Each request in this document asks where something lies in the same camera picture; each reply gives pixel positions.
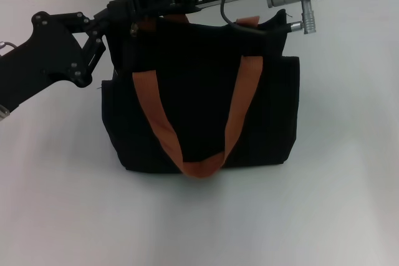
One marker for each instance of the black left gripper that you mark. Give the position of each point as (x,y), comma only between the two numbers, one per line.
(40,60)

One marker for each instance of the silver zipper pull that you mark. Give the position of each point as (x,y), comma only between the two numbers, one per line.
(134,27)

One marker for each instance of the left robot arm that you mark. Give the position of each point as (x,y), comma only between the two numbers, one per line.
(3,112)

